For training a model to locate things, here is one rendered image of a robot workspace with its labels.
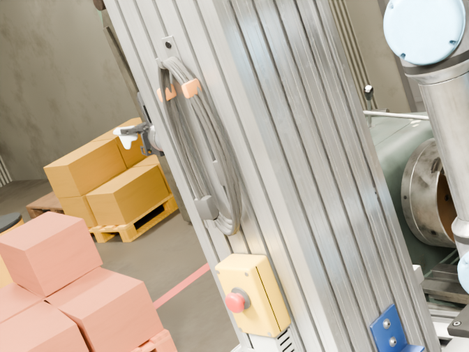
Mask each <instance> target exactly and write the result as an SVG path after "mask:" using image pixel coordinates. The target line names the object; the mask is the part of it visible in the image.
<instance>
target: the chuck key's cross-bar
mask: <svg viewBox="0 0 469 352"><path fill-rule="evenodd" d="M364 115H372V116H379V117H394V118H402V119H416V120H424V121H429V118H428V117H425V116H417V115H402V114H394V113H386V112H371V111H364Z"/></svg>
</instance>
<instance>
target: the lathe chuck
mask: <svg viewBox="0 0 469 352"><path fill-rule="evenodd" d="M438 158H440V155H439V152H438V148H437V145H436V141H433V142H432V143H431V144H430V145H428V146H427V147H426V149H425V150H424V151H423V152H422V153H421V155H420V157H419V158H418V160H417V163H416V165H415V169H414V171H413V174H412V180H411V186H410V202H411V208H412V213H413V216H414V219H415V222H416V224H417V227H418V229H419V230H420V232H421V233H422V235H423V236H424V237H425V238H426V239H427V240H428V241H429V242H431V243H432V244H434V245H437V246H439V247H451V248H457V246H456V243H455V239H454V235H453V232H452V223H453V222H454V220H455V218H456V217H457V213H456V209H455V206H454V202H453V200H452V195H451V192H450V190H449V185H448V183H447V178H446V177H445V176H444V175H443V174H442V173H441V172H440V171H436V172H435V173H433V172H432V170H433V167H434V165H435V162H436V160H438ZM429 229H433V230H434V231H436V232H437V233H438V234H439V237H434V236H432V235H431V234H430V233H429Z"/></svg>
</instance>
